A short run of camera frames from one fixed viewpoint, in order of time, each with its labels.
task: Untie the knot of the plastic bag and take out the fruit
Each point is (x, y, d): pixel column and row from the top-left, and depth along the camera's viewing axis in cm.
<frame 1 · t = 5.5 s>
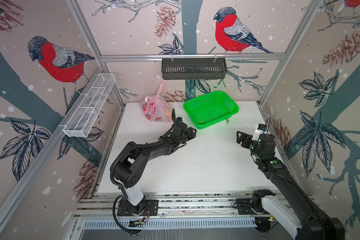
left hand: (196, 131, 89), fingers open
right hand: (242, 134, 81), fingers open
green plastic basket: (210, 108, 120), on the table
pink plastic fruit bag: (155, 108, 104), point 13 cm above the table

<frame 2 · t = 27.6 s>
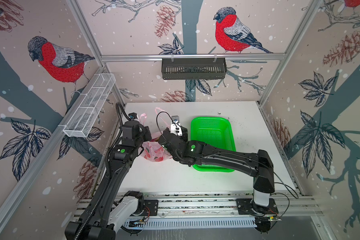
left hand: (145, 127, 75), fingers closed
right hand: (169, 130, 74), fingers open
green plastic basket: (214, 131, 106), on the table
pink plastic fruit bag: (152, 150, 81), point 15 cm above the table

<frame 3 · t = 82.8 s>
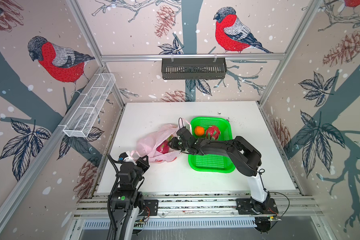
left hand: (147, 155, 77), fingers closed
right hand: (167, 145, 91), fingers open
pink plastic fruit bag: (147, 144, 90), point 9 cm above the table
red dragon fruit: (212, 133, 94), point 10 cm above the table
red dragon fruit 2: (163, 147, 89), point 8 cm above the table
orange fruit: (199, 131, 99), point 6 cm above the table
the other named things where they were.

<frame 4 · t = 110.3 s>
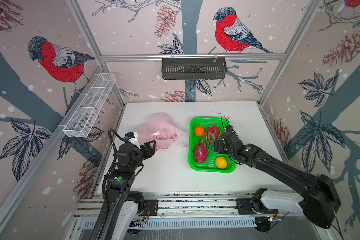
left hand: (151, 143, 73), fingers open
right hand: (218, 145, 83), fingers open
pink plastic fruit bag: (161, 129, 96), point 10 cm above the table
red dragon fruit 2: (200, 151, 86), point 10 cm above the table
yellow lemon fruit: (221, 162, 85), point 6 cm above the table
the other named things where they were.

